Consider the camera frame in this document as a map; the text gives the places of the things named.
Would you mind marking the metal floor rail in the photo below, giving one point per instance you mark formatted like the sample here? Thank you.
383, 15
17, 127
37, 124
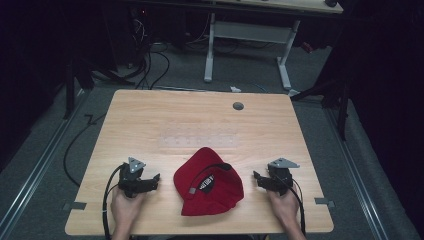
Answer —
360, 173
36, 166

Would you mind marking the small red object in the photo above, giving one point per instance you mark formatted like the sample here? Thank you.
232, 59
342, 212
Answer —
307, 47

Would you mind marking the black metal stand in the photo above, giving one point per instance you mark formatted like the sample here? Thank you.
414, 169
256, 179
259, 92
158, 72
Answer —
341, 110
69, 93

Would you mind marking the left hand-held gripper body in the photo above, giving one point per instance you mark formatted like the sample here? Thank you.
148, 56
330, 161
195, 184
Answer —
130, 178

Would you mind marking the person's right hand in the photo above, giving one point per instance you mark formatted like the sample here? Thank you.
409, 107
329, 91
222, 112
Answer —
283, 206

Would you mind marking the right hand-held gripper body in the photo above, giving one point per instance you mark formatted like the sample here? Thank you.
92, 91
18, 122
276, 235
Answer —
281, 178

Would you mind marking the grey tape piece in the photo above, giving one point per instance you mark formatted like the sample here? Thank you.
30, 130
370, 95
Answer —
75, 206
324, 201

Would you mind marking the red cap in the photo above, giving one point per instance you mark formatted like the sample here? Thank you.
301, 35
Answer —
213, 193

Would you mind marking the white desk frame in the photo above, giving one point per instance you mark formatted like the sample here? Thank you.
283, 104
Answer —
250, 32

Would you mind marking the person's left hand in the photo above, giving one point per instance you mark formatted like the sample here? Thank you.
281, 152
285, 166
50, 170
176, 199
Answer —
125, 208

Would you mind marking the small white scrap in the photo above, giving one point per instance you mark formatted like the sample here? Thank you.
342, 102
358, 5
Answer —
235, 89

